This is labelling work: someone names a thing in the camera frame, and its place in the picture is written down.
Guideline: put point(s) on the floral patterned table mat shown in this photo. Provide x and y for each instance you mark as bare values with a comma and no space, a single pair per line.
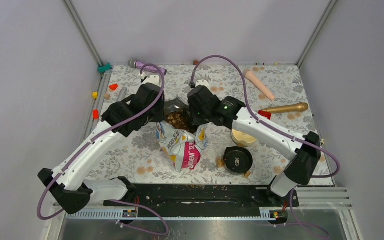
140,159

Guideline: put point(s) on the teal toy block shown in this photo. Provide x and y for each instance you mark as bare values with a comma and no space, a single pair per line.
104,68

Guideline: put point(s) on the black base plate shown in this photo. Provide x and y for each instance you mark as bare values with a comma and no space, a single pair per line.
207,201

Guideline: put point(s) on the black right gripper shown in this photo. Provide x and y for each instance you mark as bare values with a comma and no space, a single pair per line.
196,121

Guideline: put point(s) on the yellow small cube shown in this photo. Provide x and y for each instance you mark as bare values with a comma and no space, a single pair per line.
95,95

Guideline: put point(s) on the grey toy microphone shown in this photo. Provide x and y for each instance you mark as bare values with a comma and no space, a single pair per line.
122,94

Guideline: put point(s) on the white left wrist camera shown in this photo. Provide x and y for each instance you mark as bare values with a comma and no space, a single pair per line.
154,79

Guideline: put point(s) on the black pet bowl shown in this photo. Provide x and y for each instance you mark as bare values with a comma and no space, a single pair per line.
237,160

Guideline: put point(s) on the brown pet food kibble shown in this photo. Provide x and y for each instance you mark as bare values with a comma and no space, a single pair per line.
180,120

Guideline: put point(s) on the beige wooden block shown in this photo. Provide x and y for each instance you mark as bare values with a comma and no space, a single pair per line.
107,96

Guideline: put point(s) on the purple glitter toy microphone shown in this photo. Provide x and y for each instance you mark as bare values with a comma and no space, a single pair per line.
137,64

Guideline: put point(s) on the red block at left rail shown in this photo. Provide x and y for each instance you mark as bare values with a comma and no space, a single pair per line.
95,114

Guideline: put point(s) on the cat print pet food bag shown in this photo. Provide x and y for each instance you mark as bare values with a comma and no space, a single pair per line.
183,149

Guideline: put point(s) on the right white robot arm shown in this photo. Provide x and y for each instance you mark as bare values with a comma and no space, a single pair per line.
302,150

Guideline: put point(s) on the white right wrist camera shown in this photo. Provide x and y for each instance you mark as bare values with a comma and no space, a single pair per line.
201,82

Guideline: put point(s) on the gold toy microphone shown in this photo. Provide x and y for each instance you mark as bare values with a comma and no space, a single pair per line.
298,107

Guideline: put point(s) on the pink toy microphone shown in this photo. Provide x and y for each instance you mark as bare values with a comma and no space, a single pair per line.
249,74

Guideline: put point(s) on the small wooden block near bowl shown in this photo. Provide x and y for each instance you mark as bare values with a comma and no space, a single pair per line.
247,174

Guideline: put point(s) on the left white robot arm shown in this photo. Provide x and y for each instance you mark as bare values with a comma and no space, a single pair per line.
68,183

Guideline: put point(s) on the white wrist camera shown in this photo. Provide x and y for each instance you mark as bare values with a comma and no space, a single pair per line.
154,79
201,82

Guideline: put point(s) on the cream pet bowl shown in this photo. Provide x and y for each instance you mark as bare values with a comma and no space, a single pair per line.
242,139

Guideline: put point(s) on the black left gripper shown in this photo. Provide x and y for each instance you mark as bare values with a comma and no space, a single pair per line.
161,116

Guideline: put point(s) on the red roof-shaped block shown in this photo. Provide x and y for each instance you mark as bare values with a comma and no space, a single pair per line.
113,87

